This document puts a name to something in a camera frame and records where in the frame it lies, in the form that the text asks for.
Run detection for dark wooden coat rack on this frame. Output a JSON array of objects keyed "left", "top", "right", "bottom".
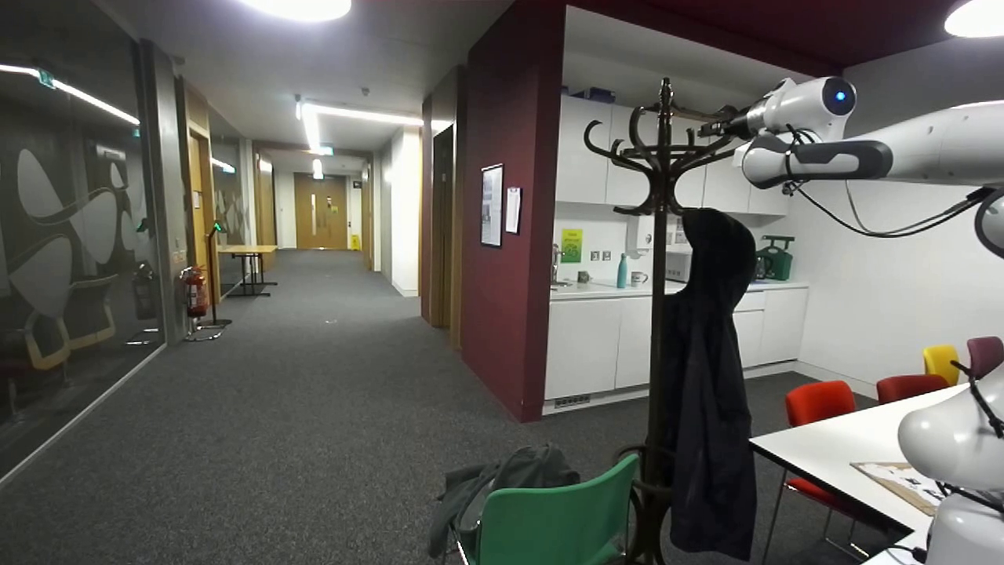
[{"left": 584, "top": 77, "right": 742, "bottom": 565}]

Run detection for paper towel dispenser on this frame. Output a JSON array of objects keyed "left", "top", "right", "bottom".
[{"left": 624, "top": 215, "right": 657, "bottom": 253}]

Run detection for black hooded coat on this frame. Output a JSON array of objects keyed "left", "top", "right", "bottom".
[{"left": 665, "top": 207, "right": 758, "bottom": 562}]

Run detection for framed notice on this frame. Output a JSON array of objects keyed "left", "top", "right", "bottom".
[{"left": 479, "top": 162, "right": 505, "bottom": 249}]

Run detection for white base cabinets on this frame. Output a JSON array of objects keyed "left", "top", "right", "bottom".
[{"left": 543, "top": 280, "right": 809, "bottom": 415}]

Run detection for red chair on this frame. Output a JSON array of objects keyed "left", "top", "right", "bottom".
[
  {"left": 761, "top": 380, "right": 871, "bottom": 560},
  {"left": 876, "top": 374, "right": 951, "bottom": 406}
]

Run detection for yellow chair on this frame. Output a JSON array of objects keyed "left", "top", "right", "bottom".
[{"left": 922, "top": 344, "right": 962, "bottom": 387}]

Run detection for white table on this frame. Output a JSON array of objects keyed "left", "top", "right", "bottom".
[{"left": 748, "top": 384, "right": 970, "bottom": 565}]

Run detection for maroon chair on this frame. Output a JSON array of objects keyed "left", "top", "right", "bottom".
[{"left": 966, "top": 336, "right": 1004, "bottom": 381}]

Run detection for printed paper sheet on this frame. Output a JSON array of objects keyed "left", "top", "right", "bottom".
[{"left": 850, "top": 461, "right": 944, "bottom": 517}]

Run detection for grey jacket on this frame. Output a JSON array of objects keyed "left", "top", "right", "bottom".
[{"left": 427, "top": 443, "right": 582, "bottom": 560}]

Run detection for wooden double doors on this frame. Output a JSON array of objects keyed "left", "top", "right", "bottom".
[{"left": 293, "top": 173, "right": 350, "bottom": 251}]

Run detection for green plastic chair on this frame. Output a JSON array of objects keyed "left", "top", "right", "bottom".
[{"left": 453, "top": 453, "right": 641, "bottom": 565}]

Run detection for wooden table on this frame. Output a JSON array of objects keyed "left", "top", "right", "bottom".
[{"left": 216, "top": 244, "right": 279, "bottom": 298}]

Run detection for red fire extinguisher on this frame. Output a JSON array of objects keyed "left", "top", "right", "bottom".
[{"left": 180, "top": 264, "right": 210, "bottom": 320}]

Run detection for white wall cabinets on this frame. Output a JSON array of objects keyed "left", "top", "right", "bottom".
[{"left": 555, "top": 93, "right": 791, "bottom": 218}]

